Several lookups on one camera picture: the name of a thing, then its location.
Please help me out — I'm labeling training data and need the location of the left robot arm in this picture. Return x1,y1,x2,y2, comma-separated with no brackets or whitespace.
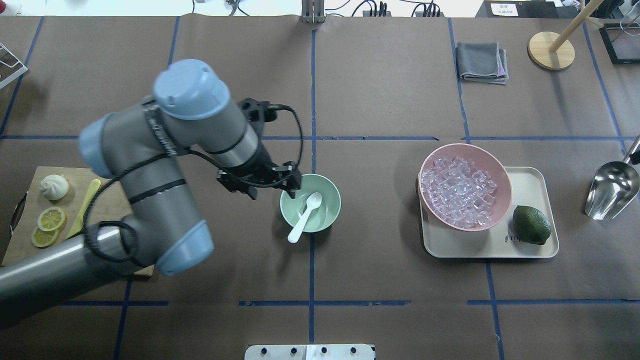
0,59,302,329

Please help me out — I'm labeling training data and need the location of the green lime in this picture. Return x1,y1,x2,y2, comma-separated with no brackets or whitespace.
512,205,553,246

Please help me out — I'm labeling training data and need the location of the beige tray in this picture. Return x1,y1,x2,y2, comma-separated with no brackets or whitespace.
420,166,560,259

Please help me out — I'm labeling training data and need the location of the white steamed bun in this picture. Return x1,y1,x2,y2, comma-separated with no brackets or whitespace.
39,174,70,202

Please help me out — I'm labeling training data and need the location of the wooden mug tree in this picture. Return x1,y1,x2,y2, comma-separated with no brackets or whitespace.
526,0,603,71

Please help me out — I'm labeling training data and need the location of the lemon slice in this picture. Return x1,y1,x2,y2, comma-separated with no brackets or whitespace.
30,227,60,249
37,206,67,231

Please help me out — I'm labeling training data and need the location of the folded grey cloth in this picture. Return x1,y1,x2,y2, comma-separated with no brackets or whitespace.
455,42,509,85

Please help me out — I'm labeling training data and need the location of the yellow plastic knife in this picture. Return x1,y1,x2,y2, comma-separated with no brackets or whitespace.
67,178,102,239

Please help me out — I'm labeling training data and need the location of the lower lemon slice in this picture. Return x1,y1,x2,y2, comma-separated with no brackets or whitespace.
30,227,60,249

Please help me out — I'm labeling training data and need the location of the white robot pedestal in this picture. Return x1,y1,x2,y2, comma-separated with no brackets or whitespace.
244,343,377,360

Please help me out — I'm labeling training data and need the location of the metal ice scoop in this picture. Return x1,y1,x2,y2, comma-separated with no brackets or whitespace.
583,136,640,220

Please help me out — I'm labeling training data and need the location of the upper lemon slice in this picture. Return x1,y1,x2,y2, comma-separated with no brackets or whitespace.
37,206,67,231

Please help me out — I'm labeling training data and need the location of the pink bowl of ice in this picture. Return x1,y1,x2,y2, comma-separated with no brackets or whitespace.
417,143,513,231

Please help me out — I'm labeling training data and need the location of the metal cutting board handle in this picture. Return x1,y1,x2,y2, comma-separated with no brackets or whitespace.
9,191,29,238

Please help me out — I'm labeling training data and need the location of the white plastic spoon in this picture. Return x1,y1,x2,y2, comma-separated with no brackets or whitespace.
286,192,323,244

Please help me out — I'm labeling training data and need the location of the green bowl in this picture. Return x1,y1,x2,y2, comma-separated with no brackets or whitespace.
279,173,342,234

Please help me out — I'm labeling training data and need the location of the wooden cutting board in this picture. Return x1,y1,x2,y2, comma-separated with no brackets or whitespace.
2,166,132,266

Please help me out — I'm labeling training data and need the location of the aluminium frame post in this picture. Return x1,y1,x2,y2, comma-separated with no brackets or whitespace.
301,0,327,24

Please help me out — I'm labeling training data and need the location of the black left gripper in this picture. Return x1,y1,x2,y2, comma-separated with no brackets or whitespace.
216,161,302,200

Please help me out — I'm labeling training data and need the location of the mirror tray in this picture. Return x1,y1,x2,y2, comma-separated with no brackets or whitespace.
599,22,640,65

